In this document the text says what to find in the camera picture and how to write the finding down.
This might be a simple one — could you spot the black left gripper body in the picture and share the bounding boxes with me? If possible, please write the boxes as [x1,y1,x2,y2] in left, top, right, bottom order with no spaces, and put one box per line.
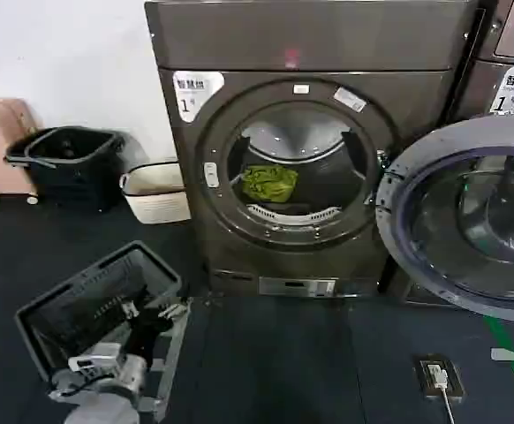
[125,307,175,360]

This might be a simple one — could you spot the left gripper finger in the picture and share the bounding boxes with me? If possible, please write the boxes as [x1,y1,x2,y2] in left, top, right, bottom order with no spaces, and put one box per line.
[155,302,187,321]
[119,299,142,320]

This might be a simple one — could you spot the grey plastic laundry basket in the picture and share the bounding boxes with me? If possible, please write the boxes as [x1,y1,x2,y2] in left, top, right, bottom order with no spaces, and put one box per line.
[14,239,193,421]

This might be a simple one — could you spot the white laundry basket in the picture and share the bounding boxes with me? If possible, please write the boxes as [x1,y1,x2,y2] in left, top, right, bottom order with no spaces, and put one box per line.
[119,162,193,224]

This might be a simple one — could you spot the black plastic laundry basket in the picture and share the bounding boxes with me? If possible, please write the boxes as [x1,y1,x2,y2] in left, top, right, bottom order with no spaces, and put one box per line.
[4,125,126,214]

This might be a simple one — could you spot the green crumpled cloth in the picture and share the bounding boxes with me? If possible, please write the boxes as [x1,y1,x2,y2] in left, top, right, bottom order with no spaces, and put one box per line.
[240,165,299,205]

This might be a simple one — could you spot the round glass dryer door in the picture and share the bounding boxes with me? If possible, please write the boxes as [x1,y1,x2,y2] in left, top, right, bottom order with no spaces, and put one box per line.
[374,115,514,323]

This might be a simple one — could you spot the floor power socket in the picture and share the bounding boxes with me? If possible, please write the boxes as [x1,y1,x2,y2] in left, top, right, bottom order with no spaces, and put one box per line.
[412,352,467,404]

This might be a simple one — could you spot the grey front-loading dryer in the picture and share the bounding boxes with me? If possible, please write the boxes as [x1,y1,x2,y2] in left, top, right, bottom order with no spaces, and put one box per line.
[144,0,481,307]

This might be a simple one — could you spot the grey dryer with white label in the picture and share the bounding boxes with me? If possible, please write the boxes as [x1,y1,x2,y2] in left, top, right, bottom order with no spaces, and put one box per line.
[458,0,514,120]

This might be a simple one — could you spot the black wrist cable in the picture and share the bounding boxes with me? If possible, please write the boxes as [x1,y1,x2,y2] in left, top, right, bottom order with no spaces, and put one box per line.
[49,369,117,399]

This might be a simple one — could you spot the white plug with cable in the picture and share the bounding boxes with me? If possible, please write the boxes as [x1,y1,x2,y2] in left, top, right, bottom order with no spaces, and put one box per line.
[430,363,457,424]

